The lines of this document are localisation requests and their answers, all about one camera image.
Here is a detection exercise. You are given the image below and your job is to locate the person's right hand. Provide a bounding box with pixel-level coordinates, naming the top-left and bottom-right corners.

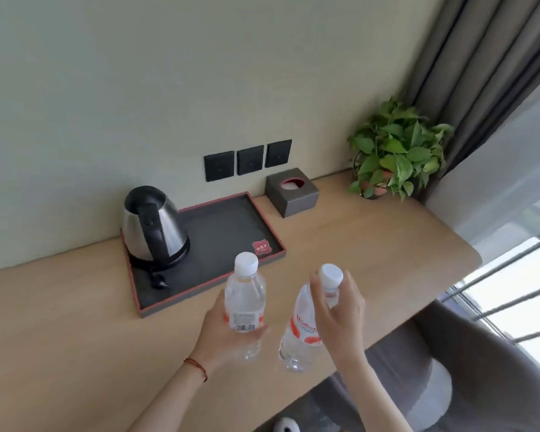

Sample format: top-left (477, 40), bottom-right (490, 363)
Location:
top-left (308, 268), bottom-right (368, 362)

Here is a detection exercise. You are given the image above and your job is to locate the person's left hand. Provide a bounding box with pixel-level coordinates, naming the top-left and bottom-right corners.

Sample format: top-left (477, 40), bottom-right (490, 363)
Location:
top-left (190, 288), bottom-right (271, 379)

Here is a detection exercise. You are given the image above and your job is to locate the clear plastic water bottle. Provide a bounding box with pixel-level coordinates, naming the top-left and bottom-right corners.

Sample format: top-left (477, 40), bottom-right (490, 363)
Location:
top-left (277, 263), bottom-right (344, 373)
top-left (223, 252), bottom-right (268, 362)

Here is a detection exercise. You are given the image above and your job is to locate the person's left forearm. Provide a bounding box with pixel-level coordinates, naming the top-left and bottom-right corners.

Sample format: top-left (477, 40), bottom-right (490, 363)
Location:
top-left (125, 356), bottom-right (209, 432)

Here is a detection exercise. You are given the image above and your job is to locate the person's right forearm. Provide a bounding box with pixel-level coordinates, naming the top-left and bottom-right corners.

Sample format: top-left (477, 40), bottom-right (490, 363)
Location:
top-left (332, 350), bottom-right (416, 432)

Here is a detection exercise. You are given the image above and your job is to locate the dark grey tissue box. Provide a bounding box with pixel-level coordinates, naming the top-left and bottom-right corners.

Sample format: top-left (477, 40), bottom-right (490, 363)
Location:
top-left (265, 167), bottom-right (320, 219)

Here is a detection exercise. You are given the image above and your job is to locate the black tray with red rim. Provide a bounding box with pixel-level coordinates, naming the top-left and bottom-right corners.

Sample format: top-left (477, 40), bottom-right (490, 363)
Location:
top-left (120, 191), bottom-right (288, 319)

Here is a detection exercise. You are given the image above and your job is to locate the black kettle base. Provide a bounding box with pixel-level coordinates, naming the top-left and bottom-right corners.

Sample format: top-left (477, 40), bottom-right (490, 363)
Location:
top-left (129, 242), bottom-right (192, 272)

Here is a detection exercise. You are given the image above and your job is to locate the small plant pot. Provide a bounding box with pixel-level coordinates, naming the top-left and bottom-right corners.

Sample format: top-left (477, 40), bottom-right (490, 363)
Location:
top-left (360, 171), bottom-right (395, 201)

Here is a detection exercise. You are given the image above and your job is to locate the stainless steel electric kettle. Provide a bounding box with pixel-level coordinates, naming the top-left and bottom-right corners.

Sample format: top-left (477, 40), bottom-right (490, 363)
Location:
top-left (121, 185), bottom-right (191, 265)

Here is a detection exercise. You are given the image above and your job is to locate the green leafy plant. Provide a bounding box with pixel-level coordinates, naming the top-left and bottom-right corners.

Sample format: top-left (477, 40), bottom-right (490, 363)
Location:
top-left (346, 97), bottom-right (455, 202)

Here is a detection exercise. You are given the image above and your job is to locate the grey armchair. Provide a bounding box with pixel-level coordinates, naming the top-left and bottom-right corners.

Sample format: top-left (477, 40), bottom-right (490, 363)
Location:
top-left (313, 299), bottom-right (540, 432)

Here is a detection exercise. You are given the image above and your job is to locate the dark window railing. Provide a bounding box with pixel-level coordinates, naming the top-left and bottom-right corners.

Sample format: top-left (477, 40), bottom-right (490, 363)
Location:
top-left (440, 228), bottom-right (540, 375)

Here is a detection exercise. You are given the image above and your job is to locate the white sheer curtain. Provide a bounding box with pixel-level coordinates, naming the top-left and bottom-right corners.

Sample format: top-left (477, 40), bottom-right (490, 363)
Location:
top-left (424, 76), bottom-right (540, 266)

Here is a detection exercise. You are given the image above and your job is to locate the grey curtain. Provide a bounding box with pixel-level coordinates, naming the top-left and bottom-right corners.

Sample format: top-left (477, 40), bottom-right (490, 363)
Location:
top-left (400, 0), bottom-right (540, 207)

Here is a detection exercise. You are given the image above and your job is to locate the red string bracelet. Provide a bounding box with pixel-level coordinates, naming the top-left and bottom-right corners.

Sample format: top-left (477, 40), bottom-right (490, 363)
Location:
top-left (183, 357), bottom-right (209, 383)

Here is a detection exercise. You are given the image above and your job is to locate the black wall switch panel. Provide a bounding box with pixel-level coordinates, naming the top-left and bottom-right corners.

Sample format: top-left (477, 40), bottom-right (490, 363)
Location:
top-left (237, 145), bottom-right (265, 177)
top-left (265, 139), bottom-right (293, 169)
top-left (203, 150), bottom-right (236, 183)

